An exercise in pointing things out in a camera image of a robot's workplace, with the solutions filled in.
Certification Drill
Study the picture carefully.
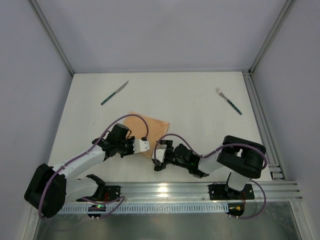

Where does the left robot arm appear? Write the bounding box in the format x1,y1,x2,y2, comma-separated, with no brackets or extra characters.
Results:
24,123,135,218

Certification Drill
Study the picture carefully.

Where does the aluminium post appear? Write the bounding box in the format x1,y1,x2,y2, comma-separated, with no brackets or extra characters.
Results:
28,0,75,77
248,0,296,75

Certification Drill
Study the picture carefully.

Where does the right rear aluminium post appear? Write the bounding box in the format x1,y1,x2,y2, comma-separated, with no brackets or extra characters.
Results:
248,0,296,75

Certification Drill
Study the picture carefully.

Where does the green handled fork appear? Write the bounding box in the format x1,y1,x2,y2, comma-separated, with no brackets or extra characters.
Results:
216,87,243,115

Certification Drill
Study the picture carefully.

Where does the left rear aluminium post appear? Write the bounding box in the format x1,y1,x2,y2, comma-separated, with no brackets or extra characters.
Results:
28,0,75,77

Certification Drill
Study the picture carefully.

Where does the right controller board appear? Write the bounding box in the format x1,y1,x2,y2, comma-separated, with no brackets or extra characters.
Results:
226,203,245,218

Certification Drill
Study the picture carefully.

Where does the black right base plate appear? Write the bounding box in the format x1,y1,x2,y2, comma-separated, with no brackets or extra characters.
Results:
208,183,255,201

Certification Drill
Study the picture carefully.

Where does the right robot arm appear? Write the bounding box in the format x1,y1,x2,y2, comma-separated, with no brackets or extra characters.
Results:
152,135,267,201

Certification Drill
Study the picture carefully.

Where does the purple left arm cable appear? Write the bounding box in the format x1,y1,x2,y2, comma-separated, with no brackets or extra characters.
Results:
37,113,151,232

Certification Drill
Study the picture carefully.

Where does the front aluminium rail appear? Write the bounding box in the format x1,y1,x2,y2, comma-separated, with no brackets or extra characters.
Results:
105,181,303,203

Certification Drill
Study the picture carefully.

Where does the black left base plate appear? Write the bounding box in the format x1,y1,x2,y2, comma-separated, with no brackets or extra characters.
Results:
103,185,121,202

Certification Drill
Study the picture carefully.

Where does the beige cloth napkin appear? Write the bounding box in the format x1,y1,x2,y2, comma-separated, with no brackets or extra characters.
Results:
123,112,170,160

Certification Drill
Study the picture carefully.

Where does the left controller board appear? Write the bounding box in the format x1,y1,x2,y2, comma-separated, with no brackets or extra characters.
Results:
87,204,107,220

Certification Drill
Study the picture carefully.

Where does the controller board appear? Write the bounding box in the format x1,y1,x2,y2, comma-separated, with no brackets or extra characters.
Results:
226,203,245,218
87,204,107,220

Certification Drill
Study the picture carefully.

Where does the aluminium frame rail right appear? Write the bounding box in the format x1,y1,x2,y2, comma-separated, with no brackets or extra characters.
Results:
242,71,287,181

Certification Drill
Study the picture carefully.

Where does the green handled knife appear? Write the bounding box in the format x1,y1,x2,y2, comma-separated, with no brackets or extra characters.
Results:
100,80,129,106

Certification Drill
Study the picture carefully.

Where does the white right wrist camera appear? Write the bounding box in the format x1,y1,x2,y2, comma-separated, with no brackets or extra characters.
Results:
151,148,166,163

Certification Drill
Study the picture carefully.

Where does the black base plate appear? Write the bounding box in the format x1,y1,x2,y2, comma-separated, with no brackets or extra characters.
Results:
208,183,255,201
103,185,121,202

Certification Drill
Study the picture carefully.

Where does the slotted cable duct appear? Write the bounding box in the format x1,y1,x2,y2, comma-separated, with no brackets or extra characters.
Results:
58,202,228,214

